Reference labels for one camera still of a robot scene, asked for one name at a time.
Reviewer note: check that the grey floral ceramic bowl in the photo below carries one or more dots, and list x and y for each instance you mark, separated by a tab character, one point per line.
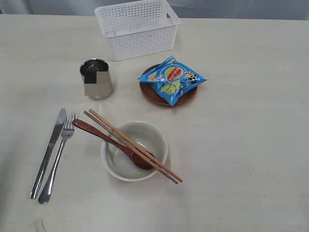
119	165

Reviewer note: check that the silver table knife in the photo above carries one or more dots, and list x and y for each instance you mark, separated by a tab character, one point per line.
43	167

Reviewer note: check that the stainless steel cup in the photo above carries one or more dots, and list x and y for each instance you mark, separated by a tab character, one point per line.
96	78

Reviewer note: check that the brown wooden chopstick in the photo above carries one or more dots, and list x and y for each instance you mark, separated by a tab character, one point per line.
135	145
130	147

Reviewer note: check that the dark red wooden spoon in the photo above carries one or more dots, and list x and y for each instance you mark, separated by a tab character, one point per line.
139	162

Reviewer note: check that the brown wooden bowl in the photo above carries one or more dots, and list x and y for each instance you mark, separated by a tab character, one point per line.
151	95

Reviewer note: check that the white perforated plastic basket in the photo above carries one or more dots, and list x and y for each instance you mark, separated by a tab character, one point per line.
137	28

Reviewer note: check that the silver metal fork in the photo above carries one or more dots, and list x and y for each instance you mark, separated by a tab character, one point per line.
67	132

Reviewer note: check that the blue snack packet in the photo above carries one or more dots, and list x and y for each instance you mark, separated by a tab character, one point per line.
172	79

